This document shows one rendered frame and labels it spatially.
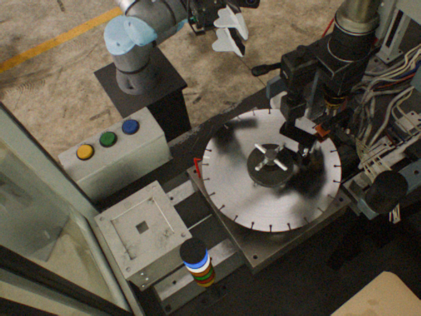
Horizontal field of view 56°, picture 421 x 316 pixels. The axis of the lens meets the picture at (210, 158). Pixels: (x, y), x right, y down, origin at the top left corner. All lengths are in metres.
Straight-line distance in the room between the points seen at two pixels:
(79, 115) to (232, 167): 1.57
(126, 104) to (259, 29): 1.42
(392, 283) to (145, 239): 0.62
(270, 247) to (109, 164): 0.47
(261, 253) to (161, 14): 0.63
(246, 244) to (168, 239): 0.19
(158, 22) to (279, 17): 1.73
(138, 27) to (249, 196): 0.48
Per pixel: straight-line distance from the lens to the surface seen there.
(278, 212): 0.92
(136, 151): 1.11
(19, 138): 0.79
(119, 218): 1.02
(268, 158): 0.92
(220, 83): 2.34
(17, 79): 2.78
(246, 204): 0.93
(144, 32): 1.02
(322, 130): 1.01
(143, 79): 1.36
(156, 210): 1.00
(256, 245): 1.00
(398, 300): 1.13
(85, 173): 1.11
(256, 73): 0.78
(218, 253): 1.09
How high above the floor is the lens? 1.81
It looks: 61 degrees down
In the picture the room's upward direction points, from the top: 11 degrees counter-clockwise
